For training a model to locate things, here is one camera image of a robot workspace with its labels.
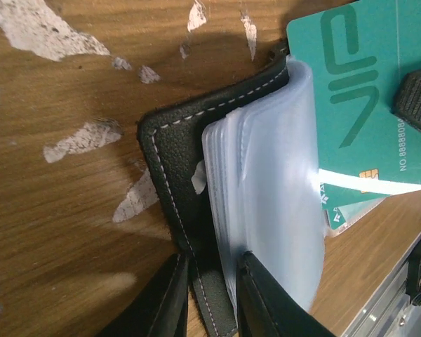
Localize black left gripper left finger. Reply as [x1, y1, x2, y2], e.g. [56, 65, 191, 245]
[98, 253, 189, 336]

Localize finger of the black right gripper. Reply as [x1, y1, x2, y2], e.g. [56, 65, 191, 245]
[392, 69, 421, 132]

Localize teal VIP card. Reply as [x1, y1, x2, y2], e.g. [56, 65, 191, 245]
[320, 183, 387, 237]
[286, 1, 421, 198]

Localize aluminium mounting rail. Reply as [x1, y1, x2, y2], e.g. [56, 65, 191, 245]
[340, 259, 421, 337]

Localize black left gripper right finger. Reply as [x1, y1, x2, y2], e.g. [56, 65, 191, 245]
[236, 251, 333, 337]

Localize black leather card holder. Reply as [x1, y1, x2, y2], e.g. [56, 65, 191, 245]
[138, 41, 325, 336]

